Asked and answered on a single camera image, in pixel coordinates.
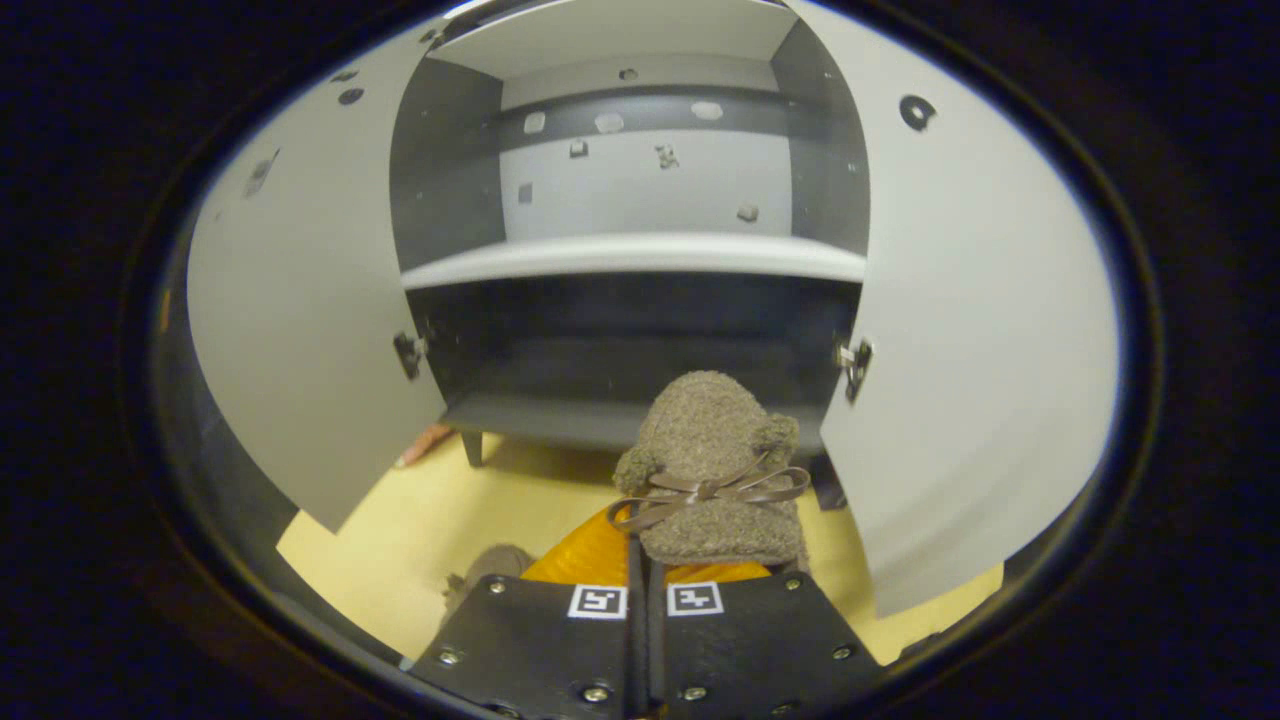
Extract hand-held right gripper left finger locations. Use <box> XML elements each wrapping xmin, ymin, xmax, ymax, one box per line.
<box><xmin>410</xmin><ymin>505</ymin><xmax>641</xmax><ymax>720</ymax></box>

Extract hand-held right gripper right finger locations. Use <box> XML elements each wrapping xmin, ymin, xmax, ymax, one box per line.
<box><xmin>645</xmin><ymin>560</ymin><xmax>886</xmax><ymax>720</ymax></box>

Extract brown fuzzy shoe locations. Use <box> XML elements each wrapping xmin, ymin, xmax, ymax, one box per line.
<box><xmin>443</xmin><ymin>543</ymin><xmax>534</xmax><ymax>611</ymax></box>
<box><xmin>607</xmin><ymin>370</ymin><xmax>813</xmax><ymax>568</ymax></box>

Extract white shoe cabinet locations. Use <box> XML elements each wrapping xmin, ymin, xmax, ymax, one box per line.
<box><xmin>388</xmin><ymin>0</ymin><xmax>873</xmax><ymax>511</ymax></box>

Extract white cabinet door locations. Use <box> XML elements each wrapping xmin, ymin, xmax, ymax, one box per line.
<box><xmin>185</xmin><ymin>15</ymin><xmax>448</xmax><ymax>534</ymax></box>
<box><xmin>790</xmin><ymin>0</ymin><xmax>1121</xmax><ymax>619</ymax></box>

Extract white cabinet shelf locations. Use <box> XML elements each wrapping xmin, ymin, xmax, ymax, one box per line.
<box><xmin>428</xmin><ymin>0</ymin><xmax>801</xmax><ymax>81</ymax></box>
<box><xmin>400</xmin><ymin>232</ymin><xmax>868</xmax><ymax>291</ymax></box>

